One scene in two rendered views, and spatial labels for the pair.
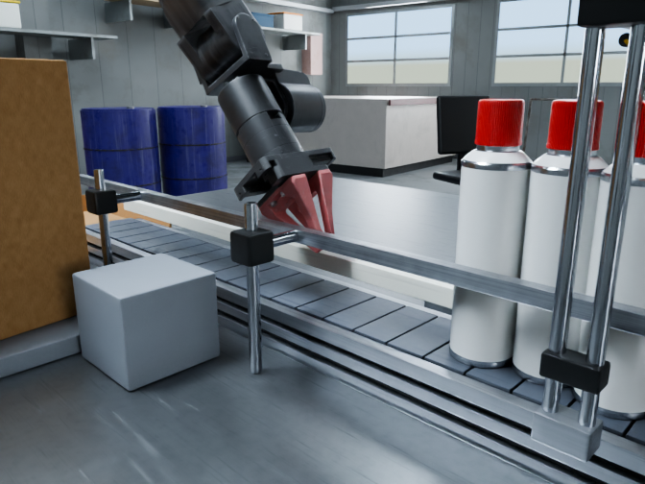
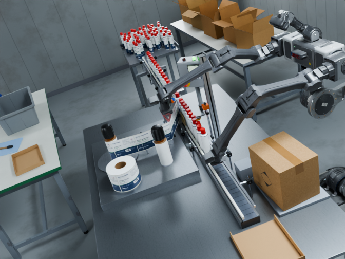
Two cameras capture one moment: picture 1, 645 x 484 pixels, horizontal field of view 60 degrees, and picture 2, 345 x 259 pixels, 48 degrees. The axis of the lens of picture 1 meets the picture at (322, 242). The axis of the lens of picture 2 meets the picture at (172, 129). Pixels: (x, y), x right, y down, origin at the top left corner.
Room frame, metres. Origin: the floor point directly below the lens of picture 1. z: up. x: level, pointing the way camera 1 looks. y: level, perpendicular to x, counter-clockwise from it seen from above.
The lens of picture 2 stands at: (2.21, 1.06, 2.42)
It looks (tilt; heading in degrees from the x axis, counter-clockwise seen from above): 31 degrees down; 219
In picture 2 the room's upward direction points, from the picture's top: 16 degrees counter-clockwise
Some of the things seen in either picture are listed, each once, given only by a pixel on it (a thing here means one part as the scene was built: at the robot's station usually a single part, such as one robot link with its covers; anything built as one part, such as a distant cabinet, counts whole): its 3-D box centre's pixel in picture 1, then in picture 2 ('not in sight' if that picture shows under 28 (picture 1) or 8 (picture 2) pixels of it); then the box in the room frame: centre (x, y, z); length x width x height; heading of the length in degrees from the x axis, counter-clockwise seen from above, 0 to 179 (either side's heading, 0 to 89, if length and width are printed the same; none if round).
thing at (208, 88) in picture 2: not in sight; (210, 100); (0.20, -0.17, 1.16); 0.04 x 0.04 x 0.67; 46
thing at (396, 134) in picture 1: (352, 130); not in sight; (8.61, -0.46, 0.48); 2.55 x 2.06 x 0.96; 52
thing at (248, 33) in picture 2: not in sight; (253, 31); (-1.56, -0.53, 0.97); 0.51 x 0.42 x 0.37; 147
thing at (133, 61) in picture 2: not in sight; (156, 78); (-1.38, -1.85, 0.46); 0.72 x 0.62 x 0.93; 46
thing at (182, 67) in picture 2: not in sight; (193, 72); (0.19, -0.25, 1.38); 0.17 x 0.10 x 0.19; 101
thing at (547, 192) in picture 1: (561, 244); (202, 137); (0.40, -0.17, 0.98); 0.05 x 0.05 x 0.20
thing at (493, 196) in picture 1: (490, 234); (205, 141); (0.43, -0.13, 0.98); 0.05 x 0.05 x 0.20
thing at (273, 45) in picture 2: not in sight; (271, 48); (-0.01, 0.23, 1.45); 0.09 x 0.08 x 0.12; 52
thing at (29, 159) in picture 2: not in sight; (27, 159); (0.78, -1.72, 0.82); 0.34 x 0.24 x 0.04; 57
